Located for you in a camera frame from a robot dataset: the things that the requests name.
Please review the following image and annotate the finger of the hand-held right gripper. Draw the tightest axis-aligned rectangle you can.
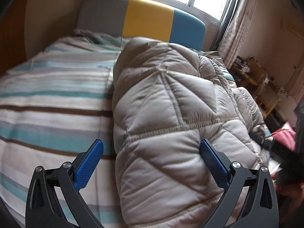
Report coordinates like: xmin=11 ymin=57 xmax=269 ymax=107
xmin=249 ymin=132 xmax=273 ymax=150

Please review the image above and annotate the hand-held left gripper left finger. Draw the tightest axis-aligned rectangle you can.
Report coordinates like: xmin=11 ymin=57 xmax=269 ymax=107
xmin=25 ymin=139 xmax=105 ymax=228

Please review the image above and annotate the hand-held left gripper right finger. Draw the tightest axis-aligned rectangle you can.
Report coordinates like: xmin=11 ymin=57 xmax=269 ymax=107
xmin=199 ymin=139 xmax=280 ymax=228

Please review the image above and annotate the beige down jacket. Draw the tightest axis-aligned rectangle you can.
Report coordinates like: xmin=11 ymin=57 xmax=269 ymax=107
xmin=112 ymin=37 xmax=271 ymax=228

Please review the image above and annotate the person's right hand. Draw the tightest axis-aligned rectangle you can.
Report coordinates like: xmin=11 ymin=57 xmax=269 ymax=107
xmin=271 ymin=171 xmax=304 ymax=198

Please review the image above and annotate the pink cloth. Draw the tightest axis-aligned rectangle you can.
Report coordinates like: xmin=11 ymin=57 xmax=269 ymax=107
xmin=272 ymin=128 xmax=297 ymax=150

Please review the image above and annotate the wooden chair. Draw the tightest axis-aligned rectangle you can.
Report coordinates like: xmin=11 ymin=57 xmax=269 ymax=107
xmin=258 ymin=85 xmax=288 ymax=117

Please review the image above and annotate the wooden desk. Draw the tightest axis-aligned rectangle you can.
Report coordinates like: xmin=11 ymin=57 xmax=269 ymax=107
xmin=231 ymin=56 xmax=269 ymax=86

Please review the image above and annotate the striped duvet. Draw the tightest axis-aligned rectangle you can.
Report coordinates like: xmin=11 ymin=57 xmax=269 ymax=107
xmin=0 ymin=28 xmax=238 ymax=228

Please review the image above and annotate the floral curtain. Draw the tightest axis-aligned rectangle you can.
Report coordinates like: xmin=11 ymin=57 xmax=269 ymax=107
xmin=217 ymin=0 xmax=260 ymax=68

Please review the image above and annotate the wooden wardrobe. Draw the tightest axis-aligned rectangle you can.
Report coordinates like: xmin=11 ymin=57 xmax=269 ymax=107
xmin=0 ymin=0 xmax=33 ymax=75

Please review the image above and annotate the grey yellow blue headboard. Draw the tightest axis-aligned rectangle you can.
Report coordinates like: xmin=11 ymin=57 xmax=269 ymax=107
xmin=78 ymin=0 xmax=206 ymax=52

